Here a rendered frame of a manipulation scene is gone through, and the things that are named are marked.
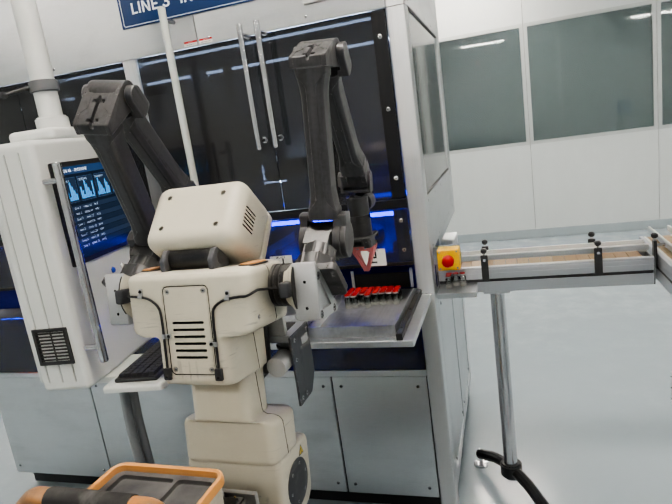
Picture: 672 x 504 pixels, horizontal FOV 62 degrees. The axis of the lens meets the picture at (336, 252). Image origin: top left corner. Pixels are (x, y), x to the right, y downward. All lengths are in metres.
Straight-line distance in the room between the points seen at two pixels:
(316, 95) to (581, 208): 5.58
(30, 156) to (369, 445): 1.49
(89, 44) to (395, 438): 1.81
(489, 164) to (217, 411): 5.50
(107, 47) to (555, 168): 5.07
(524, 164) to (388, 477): 4.70
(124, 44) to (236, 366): 1.42
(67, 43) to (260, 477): 1.71
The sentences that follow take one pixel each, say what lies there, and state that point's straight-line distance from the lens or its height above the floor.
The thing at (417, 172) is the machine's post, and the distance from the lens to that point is 1.83.
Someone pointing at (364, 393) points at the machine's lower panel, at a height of 0.51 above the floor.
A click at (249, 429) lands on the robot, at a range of 1.21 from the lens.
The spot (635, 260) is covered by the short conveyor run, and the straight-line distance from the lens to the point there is 2.02.
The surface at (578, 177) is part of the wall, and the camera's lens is 6.50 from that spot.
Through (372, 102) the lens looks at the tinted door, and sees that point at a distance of 1.85.
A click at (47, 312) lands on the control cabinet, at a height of 1.06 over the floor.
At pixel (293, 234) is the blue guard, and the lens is 1.97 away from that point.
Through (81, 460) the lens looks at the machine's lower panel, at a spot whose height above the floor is 0.17.
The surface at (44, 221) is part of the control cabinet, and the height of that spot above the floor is 1.32.
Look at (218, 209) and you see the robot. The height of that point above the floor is 1.34.
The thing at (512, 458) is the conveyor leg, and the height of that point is 0.17.
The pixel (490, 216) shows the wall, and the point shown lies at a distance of 6.51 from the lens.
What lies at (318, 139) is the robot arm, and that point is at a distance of 1.13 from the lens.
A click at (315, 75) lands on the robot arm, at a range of 1.13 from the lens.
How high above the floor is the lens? 1.46
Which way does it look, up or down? 12 degrees down
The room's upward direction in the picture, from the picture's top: 8 degrees counter-clockwise
